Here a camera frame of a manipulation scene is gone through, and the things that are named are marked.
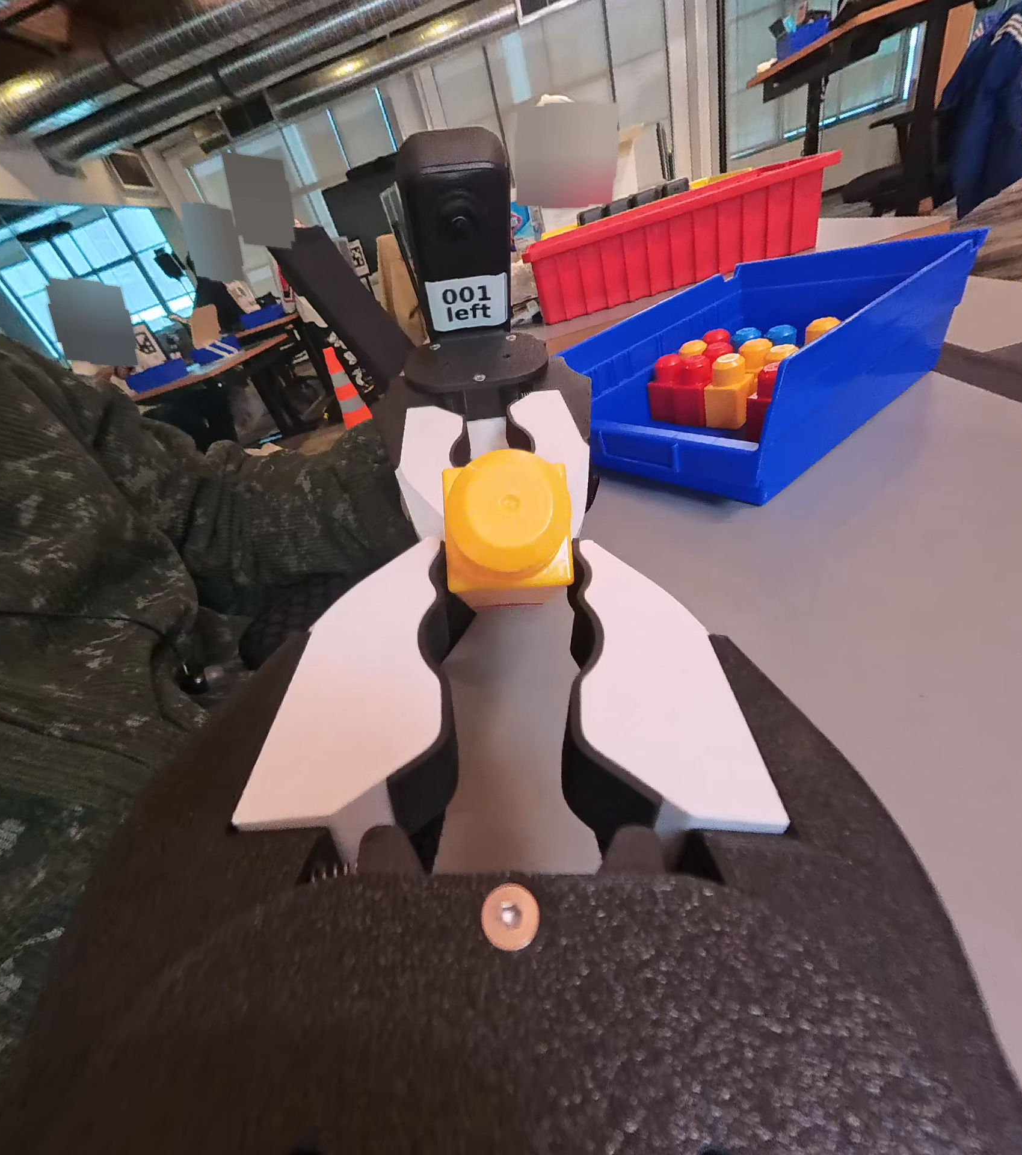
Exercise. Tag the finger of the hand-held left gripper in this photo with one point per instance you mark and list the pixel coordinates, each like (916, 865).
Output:
(560, 433)
(425, 451)

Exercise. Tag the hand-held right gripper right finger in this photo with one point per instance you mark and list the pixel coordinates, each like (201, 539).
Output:
(673, 722)

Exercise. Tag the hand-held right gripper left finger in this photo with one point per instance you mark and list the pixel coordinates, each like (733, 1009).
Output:
(357, 713)

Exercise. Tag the yellow mega block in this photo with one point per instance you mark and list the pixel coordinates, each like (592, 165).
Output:
(502, 514)

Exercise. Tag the pile of blocks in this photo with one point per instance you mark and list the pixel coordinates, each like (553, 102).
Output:
(727, 397)

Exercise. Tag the blue plastic bin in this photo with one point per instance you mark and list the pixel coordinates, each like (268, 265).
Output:
(835, 406)

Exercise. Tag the striped orange traffic cone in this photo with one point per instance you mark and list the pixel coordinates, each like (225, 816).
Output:
(346, 388)

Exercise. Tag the black trays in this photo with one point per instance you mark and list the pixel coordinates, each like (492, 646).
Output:
(637, 203)

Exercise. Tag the red plastic bin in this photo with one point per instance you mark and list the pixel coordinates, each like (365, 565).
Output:
(655, 262)

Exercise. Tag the background office desk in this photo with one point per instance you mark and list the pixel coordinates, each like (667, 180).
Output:
(204, 365)

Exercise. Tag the yellow plastic bin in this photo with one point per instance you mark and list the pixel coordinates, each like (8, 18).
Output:
(718, 178)

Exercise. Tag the person's torso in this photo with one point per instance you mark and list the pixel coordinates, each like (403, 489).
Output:
(41, 632)

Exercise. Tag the small blue container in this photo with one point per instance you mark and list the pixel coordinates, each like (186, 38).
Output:
(804, 41)

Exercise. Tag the black office chair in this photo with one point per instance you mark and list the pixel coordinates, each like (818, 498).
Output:
(881, 180)

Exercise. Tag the wooden standing desk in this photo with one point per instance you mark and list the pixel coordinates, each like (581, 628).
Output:
(835, 41)

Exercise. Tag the blue jacket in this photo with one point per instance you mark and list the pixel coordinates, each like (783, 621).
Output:
(984, 117)

